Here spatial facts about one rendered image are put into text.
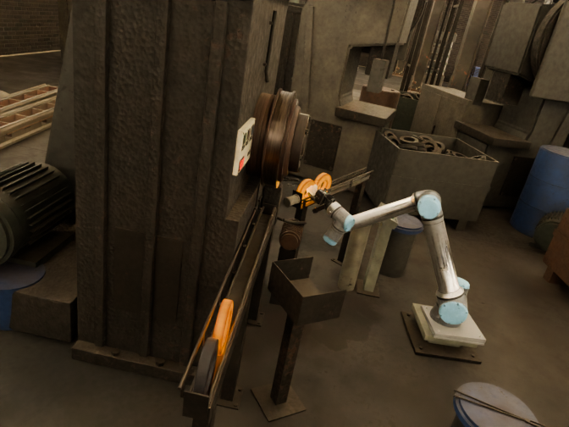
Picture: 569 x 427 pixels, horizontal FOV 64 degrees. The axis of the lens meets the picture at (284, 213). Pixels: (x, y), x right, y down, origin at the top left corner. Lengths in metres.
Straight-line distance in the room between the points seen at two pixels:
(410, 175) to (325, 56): 1.50
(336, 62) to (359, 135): 0.77
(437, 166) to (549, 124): 1.78
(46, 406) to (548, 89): 4.86
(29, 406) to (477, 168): 3.91
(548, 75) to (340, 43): 2.03
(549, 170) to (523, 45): 1.30
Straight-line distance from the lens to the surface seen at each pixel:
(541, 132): 5.82
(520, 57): 5.43
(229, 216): 1.89
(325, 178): 2.86
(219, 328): 1.51
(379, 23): 4.74
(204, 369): 1.38
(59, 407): 2.30
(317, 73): 4.88
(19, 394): 2.39
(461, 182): 4.61
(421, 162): 4.35
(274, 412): 2.27
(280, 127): 1.99
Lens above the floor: 1.67
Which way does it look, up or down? 24 degrees down
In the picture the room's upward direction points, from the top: 11 degrees clockwise
